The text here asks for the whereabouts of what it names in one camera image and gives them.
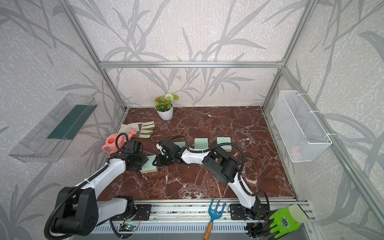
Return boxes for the mint drawer jewelry box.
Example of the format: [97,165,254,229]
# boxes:
[194,138,209,150]

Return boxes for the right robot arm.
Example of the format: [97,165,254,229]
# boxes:
[153,139,271,220]

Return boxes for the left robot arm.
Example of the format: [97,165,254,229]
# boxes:
[44,140,148,240]

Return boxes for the pink watering can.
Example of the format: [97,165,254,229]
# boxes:
[102,130,137,155]

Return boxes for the beige gardening gloves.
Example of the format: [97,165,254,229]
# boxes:
[118,121,155,139]

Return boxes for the potted plant white pot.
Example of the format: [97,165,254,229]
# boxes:
[154,93,180,121]

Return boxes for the blue hand rake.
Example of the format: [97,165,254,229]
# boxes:
[203,198,227,240]

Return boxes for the green work glove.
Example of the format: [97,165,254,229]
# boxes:
[263,204,308,240]

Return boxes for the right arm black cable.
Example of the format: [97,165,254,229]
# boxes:
[169,135,271,214]

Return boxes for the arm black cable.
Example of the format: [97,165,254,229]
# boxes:
[169,135,271,214]
[44,132,130,240]

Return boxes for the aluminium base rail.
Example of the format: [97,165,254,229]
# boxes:
[61,199,319,233]

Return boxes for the clear plastic wall shelf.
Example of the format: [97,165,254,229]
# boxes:
[9,94,97,163]

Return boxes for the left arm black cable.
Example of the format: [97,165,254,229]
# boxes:
[44,132,130,240]

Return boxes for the white wire mesh basket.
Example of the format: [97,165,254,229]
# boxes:
[271,90,333,163]

